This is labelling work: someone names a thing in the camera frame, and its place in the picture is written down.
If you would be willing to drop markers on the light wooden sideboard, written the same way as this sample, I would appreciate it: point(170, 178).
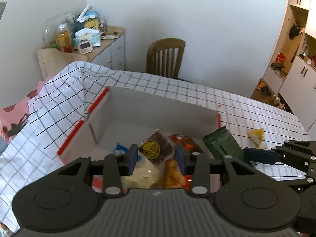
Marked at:
point(103, 51)

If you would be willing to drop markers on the tissue pack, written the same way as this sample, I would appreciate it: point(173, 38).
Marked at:
point(86, 38)

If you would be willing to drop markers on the white tube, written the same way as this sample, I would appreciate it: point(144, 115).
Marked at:
point(83, 12)

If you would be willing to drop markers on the yellow snack packet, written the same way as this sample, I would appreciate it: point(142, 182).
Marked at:
point(256, 135)

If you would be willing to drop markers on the pink patterned cloth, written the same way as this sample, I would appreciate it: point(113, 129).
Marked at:
point(14, 113)

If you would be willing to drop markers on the red orange snack bag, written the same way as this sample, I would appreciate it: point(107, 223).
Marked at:
point(174, 175)

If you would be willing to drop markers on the white kitchen timer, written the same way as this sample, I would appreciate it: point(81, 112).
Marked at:
point(86, 47)

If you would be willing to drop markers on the brown cake roll packet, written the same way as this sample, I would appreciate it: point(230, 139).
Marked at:
point(156, 148)

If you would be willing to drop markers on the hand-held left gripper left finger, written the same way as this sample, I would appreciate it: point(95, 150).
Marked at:
point(132, 159)

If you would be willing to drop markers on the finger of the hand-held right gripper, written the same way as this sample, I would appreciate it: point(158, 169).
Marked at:
point(260, 155)

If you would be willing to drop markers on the orange juice bottle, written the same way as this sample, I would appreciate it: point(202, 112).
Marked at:
point(64, 39)

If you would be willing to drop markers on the yellow and black box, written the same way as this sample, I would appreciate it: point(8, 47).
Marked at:
point(91, 24)

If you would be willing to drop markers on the dark red chip bag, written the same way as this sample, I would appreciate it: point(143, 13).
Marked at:
point(187, 143)

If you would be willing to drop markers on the clear glass jar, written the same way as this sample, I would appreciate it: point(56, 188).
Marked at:
point(49, 29)

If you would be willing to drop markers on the pale yellow chip bag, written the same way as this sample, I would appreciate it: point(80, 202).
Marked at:
point(145, 175)

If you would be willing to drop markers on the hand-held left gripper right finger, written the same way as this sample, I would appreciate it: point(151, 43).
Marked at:
point(181, 159)

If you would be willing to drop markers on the red cardboard box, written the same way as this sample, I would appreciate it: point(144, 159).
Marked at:
point(148, 113)

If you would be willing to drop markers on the white checked tablecloth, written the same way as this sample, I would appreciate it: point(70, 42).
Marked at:
point(49, 103)

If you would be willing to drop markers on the pile of shoes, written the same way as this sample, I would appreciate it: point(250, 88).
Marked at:
point(263, 87)

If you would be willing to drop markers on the white wall cabinet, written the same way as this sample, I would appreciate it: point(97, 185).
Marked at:
point(296, 74)

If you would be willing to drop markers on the dark green snack packet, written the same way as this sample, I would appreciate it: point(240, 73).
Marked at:
point(222, 144)

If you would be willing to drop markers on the brown wooden chair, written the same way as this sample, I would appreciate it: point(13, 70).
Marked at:
point(165, 59)

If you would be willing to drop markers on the blue snack packet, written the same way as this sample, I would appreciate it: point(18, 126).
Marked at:
point(119, 148)

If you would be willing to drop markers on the black hanging bag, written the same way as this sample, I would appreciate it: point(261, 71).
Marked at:
point(294, 30)

